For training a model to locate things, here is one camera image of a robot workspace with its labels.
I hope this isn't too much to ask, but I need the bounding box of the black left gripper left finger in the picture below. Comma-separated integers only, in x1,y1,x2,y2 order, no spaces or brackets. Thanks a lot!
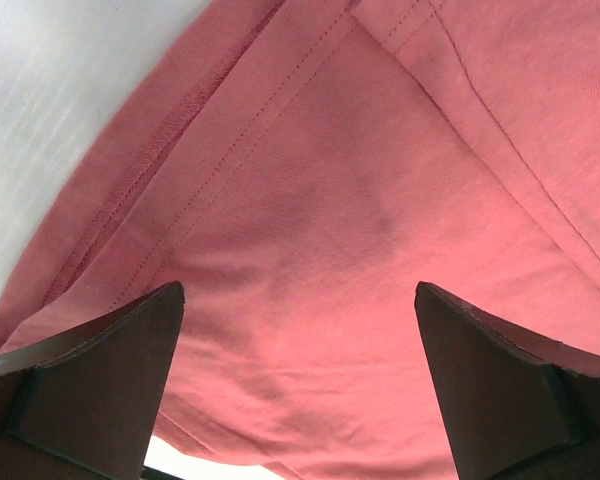
0,282,185,479

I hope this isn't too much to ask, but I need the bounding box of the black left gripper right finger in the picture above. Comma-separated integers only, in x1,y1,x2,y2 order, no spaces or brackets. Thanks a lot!
415,282,600,480

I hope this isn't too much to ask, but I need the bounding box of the pink t shirt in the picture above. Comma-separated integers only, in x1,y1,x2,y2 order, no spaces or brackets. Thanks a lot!
0,1,600,479

